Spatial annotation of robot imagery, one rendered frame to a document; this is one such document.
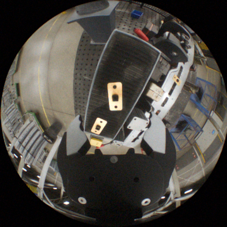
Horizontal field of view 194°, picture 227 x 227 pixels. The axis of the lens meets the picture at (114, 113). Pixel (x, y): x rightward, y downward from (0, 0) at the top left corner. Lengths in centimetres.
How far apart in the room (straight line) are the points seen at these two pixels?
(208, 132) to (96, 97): 829
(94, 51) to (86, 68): 18
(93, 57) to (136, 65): 55
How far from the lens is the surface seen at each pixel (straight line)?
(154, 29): 40
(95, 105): 21
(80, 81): 73
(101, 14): 39
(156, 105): 46
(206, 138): 829
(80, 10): 42
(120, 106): 20
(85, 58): 72
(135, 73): 19
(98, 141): 34
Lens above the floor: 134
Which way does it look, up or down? 58 degrees down
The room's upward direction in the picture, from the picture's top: 179 degrees counter-clockwise
